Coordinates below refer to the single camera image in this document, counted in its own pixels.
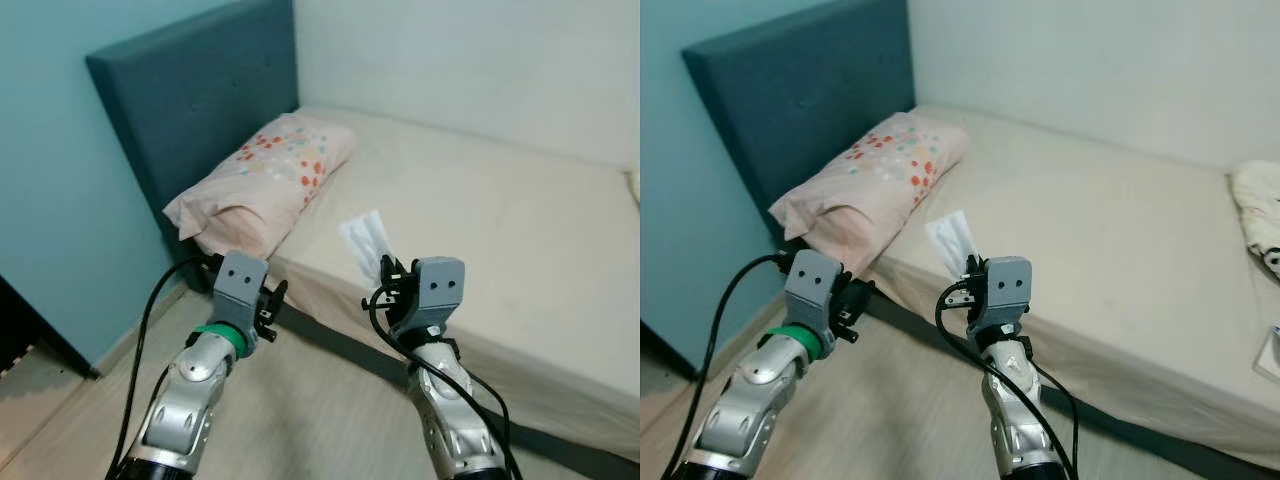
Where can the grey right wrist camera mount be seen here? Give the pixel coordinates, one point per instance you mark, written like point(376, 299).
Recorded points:
point(1008, 290)
point(440, 290)

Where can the white book blue letters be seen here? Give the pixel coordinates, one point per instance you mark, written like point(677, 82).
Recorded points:
point(1272, 352)

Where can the black door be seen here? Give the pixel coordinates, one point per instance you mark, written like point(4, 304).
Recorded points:
point(20, 330)
point(655, 350)

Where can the white plastic packet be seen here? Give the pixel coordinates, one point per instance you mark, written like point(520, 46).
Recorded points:
point(950, 240)
point(365, 240)

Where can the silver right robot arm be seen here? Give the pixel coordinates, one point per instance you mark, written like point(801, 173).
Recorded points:
point(450, 420)
point(1010, 420)

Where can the pink pillow with orange blotches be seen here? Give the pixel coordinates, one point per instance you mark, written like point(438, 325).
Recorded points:
point(270, 180)
point(880, 170)

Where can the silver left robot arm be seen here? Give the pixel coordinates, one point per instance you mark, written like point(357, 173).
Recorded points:
point(190, 400)
point(750, 400)

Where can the bed with cream sheet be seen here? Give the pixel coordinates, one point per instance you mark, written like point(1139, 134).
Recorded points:
point(1100, 230)
point(500, 220)

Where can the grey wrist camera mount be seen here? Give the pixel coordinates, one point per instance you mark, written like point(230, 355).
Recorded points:
point(812, 290)
point(1008, 290)
point(240, 285)
point(440, 290)

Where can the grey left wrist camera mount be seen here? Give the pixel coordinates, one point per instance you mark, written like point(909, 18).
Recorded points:
point(812, 290)
point(240, 285)

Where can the teal upholstered headboard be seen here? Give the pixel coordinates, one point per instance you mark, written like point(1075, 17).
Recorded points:
point(800, 100)
point(200, 100)

